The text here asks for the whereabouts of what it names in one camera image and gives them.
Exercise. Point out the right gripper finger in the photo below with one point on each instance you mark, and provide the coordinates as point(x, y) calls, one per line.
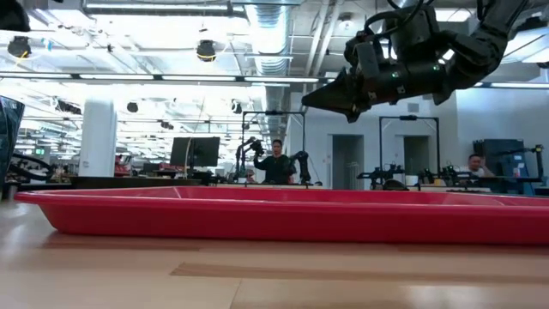
point(336, 94)

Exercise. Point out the blue cabinet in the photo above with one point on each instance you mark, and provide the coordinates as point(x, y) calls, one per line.
point(508, 159)

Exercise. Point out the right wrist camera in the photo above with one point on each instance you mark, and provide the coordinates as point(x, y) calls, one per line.
point(414, 36)

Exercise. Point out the thin black station frame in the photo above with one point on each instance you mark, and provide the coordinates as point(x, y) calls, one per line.
point(407, 117)
point(274, 112)

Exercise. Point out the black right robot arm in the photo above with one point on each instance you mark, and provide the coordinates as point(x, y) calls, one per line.
point(484, 47)

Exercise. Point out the neighbouring station robot arm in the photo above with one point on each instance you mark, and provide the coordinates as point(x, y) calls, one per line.
point(446, 173)
point(381, 173)
point(302, 165)
point(246, 154)

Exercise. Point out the black ceiling-hung device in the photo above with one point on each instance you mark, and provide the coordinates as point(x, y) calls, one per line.
point(206, 50)
point(19, 47)

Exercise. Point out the white round column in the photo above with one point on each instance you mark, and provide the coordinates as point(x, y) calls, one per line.
point(98, 137)

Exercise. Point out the black computer monitor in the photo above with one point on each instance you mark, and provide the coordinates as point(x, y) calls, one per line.
point(195, 151)

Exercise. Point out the person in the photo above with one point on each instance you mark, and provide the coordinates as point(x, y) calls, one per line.
point(474, 165)
point(276, 169)

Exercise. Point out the red plastic tray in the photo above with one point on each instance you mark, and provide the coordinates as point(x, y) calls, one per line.
point(257, 219)

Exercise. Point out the silver ventilation duct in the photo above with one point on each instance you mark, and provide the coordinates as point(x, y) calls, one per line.
point(270, 34)

